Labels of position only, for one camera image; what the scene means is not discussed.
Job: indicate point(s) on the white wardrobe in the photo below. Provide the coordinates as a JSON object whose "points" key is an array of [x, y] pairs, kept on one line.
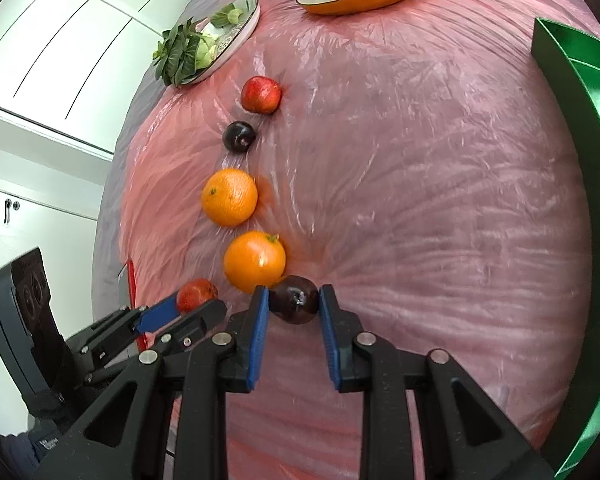
{"points": [[80, 35]]}

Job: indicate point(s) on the white door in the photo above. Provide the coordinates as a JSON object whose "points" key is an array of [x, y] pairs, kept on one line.
{"points": [[40, 230]]}

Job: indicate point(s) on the green cardboard box tray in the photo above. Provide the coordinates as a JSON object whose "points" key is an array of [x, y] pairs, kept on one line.
{"points": [[595, 110]]}

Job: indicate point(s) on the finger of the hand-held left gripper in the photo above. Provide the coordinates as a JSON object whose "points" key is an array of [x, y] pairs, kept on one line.
{"points": [[200, 320], [155, 315]]}

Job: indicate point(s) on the red apple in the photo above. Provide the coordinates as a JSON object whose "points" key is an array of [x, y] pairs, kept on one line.
{"points": [[197, 292], [261, 95]]}

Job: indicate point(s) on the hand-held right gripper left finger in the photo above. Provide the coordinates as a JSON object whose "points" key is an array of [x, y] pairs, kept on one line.
{"points": [[257, 340]]}

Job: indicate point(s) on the leafy green vegetable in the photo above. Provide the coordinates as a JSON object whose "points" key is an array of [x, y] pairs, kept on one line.
{"points": [[185, 55]]}

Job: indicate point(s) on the orange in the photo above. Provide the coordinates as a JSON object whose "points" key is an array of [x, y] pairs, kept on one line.
{"points": [[229, 197], [254, 261]]}

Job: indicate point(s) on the dark purple plum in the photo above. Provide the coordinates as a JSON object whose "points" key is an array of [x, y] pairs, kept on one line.
{"points": [[294, 300], [239, 136]]}

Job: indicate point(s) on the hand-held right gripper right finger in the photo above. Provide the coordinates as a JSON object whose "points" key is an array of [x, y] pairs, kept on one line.
{"points": [[330, 345]]}

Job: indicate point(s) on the smartphone in red case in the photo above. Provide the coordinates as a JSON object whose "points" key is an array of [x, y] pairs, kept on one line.
{"points": [[131, 285]]}

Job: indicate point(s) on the pink plastic sheet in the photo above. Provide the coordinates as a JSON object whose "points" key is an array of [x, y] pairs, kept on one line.
{"points": [[430, 185]]}

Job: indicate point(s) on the person's left forearm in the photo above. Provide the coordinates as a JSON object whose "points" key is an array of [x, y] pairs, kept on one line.
{"points": [[10, 455]]}

